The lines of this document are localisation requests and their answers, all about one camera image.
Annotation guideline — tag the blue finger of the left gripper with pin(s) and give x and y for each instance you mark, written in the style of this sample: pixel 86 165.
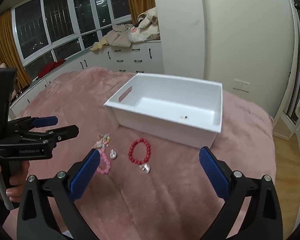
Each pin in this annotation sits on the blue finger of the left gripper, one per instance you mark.
pixel 45 121
pixel 64 133

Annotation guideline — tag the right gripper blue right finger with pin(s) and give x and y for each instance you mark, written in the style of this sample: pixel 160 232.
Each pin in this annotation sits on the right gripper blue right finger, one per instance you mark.
pixel 263 219

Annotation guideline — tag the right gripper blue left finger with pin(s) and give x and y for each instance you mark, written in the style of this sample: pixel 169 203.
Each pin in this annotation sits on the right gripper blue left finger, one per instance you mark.
pixel 35 216

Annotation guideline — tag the silver pendant charm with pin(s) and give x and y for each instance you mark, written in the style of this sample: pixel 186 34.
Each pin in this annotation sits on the silver pendant charm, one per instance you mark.
pixel 145 167

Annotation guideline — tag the person's left hand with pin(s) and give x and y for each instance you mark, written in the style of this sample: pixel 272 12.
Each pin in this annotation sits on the person's left hand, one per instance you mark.
pixel 18 182

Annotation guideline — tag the red cloth on sill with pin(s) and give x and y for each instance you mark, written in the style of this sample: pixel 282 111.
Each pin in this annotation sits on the red cloth on sill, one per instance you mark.
pixel 49 67

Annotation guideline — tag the silver ingot charm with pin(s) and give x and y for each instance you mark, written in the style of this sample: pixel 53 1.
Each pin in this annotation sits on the silver ingot charm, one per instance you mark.
pixel 113 154

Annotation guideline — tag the left mustard curtain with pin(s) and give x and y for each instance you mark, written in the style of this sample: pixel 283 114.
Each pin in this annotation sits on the left mustard curtain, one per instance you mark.
pixel 8 50

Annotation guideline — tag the white framed window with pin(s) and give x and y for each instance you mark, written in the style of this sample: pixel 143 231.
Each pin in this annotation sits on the white framed window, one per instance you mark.
pixel 47 31

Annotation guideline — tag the pink fuzzy bed blanket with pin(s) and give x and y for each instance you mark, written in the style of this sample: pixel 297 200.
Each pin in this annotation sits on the pink fuzzy bed blanket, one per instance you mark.
pixel 175 200

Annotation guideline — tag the pile of beige clothes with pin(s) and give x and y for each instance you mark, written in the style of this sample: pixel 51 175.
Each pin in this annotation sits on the pile of beige clothes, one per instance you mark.
pixel 124 35

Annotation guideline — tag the white drawer cabinet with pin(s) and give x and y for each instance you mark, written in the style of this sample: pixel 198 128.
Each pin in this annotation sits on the white drawer cabinet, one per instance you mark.
pixel 138 58

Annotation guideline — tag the white plastic storage bin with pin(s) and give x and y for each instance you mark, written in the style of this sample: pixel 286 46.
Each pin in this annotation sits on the white plastic storage bin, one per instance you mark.
pixel 179 109

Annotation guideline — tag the white framed standing mirror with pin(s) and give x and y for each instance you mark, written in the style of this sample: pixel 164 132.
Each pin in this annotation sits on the white framed standing mirror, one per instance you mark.
pixel 287 118

